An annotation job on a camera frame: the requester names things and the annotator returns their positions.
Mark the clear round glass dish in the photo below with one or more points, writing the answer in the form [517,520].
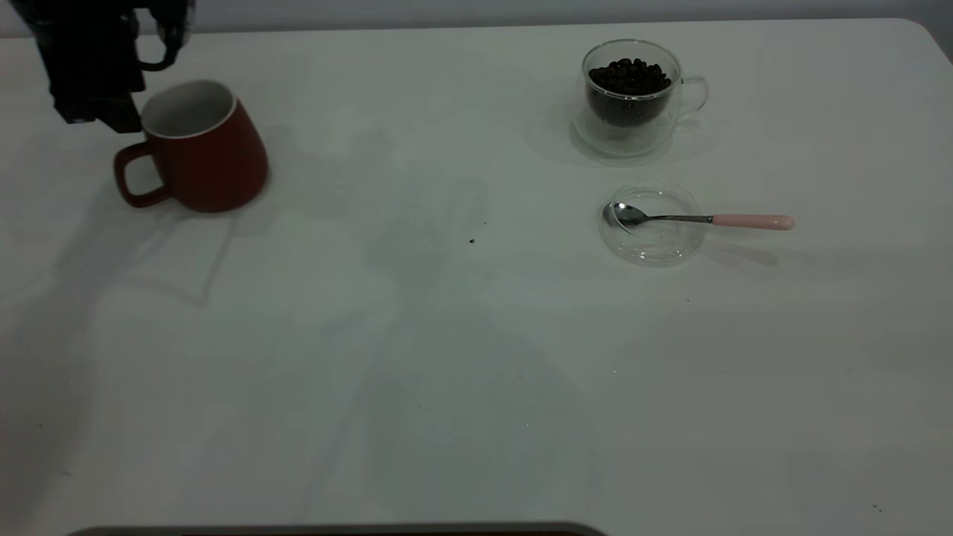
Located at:
[655,249]

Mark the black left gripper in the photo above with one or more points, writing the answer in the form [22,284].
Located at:
[85,45]

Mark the clear glass saucer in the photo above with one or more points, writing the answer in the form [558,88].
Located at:
[595,145]

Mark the dark coffee beans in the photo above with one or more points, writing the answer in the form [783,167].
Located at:
[629,85]

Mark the red ceramic mug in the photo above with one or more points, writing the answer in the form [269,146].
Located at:
[212,167]

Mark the clear glass cup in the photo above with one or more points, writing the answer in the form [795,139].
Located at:
[689,93]

